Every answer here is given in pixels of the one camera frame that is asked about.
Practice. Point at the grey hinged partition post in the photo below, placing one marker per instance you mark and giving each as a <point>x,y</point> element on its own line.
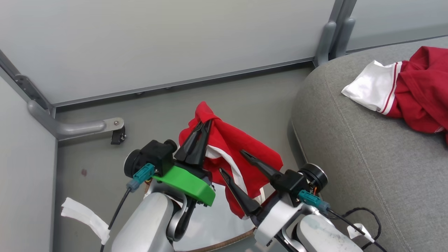
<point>28,87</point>

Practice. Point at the grey fabric sofa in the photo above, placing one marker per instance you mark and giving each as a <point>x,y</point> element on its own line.
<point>350,147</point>

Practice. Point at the grey double partition post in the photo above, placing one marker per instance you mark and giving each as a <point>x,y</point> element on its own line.
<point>336,31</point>

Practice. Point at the long grey partition rail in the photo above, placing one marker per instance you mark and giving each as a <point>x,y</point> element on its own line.
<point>182,82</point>

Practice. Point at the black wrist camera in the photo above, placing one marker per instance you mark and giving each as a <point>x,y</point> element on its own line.
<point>295,182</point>
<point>154,154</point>

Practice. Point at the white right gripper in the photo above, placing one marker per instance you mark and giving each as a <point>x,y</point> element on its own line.
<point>280,220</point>

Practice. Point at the grey partition foot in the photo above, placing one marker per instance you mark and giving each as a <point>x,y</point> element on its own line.
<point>77,127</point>

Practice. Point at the red jersey with white sleeve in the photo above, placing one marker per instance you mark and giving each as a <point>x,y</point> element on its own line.
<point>420,91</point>

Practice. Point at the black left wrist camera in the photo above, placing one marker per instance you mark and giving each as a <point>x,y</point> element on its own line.
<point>154,154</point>

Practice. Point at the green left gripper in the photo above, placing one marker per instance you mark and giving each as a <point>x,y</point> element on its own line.
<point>185,183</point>

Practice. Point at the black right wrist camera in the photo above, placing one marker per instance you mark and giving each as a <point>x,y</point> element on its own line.
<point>295,182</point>

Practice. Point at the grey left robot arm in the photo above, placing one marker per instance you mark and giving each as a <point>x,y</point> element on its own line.
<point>150,224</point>

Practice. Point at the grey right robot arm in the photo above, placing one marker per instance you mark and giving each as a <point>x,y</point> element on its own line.
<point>325,234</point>

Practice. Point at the white laundry basket brown rim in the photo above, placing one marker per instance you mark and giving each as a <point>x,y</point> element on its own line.
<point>213,224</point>

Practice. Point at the black caster wheel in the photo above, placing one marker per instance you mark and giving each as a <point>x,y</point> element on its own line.
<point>118,135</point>

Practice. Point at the red garment with white stripe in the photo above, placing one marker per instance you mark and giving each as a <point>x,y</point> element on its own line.
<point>231,140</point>

